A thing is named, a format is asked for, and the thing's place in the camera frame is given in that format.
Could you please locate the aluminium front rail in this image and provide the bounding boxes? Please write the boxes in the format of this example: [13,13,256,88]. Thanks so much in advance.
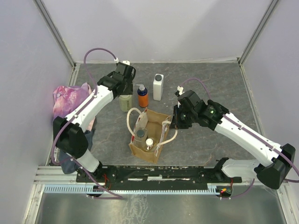
[32,165,290,185]

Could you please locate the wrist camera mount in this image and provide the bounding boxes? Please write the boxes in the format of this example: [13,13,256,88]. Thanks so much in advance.
[175,86,184,97]
[114,58,130,65]

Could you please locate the green bottle white cap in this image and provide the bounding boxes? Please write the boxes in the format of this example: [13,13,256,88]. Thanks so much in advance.
[119,95,133,112]

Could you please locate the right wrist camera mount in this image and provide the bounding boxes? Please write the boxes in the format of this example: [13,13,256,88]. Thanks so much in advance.
[175,86,184,97]

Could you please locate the orange bottle dark blue cap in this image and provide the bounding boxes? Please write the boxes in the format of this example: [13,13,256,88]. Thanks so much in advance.
[137,84,149,108]

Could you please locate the white square bottle grey cap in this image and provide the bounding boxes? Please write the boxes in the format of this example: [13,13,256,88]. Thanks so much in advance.
[153,74,164,101]

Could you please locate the clear yellow bottle white cap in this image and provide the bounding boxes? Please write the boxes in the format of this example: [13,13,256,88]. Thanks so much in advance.
[145,138,155,152]

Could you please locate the clear square bottle grey cap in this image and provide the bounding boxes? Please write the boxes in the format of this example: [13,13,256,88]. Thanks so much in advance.
[133,128,148,150]

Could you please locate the dark blue towel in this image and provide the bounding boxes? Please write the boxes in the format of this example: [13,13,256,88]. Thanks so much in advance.
[58,128,95,174]

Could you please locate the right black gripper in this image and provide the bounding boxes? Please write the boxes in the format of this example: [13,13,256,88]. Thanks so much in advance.
[169,105,197,130]

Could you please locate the right aluminium frame post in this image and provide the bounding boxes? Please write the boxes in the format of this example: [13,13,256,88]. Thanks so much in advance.
[238,0,280,66]

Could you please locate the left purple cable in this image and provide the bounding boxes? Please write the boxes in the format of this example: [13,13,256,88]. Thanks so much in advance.
[50,48,123,199]

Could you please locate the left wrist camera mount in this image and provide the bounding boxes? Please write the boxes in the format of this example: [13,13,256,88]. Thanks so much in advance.
[114,58,130,65]

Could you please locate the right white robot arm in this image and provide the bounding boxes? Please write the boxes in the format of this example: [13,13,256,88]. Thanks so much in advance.
[170,86,296,189]

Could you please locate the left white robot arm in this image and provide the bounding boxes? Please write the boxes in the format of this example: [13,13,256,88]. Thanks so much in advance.
[53,61,136,182]

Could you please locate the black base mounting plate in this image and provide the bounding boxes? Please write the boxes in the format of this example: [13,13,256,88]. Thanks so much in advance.
[76,165,242,184]

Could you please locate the aluminium frame post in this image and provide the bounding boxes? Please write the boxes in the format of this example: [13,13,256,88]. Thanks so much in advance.
[33,0,76,68]
[238,0,280,66]

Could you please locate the pink purple cloth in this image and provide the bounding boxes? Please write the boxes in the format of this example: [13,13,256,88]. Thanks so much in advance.
[53,83,92,119]

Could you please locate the burlap watermelon canvas bag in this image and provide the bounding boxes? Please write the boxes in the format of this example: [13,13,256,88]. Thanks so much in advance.
[126,108,178,164]

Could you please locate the light blue cable duct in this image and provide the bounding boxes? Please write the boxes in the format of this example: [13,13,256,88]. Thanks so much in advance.
[44,184,232,195]

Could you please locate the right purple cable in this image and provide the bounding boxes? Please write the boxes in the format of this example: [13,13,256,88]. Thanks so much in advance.
[178,77,299,200]

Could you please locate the purple cable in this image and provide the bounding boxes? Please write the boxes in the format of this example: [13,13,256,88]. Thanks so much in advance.
[178,77,299,200]
[50,48,123,199]

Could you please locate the left aluminium frame post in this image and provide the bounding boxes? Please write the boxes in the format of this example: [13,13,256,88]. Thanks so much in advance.
[33,0,76,68]

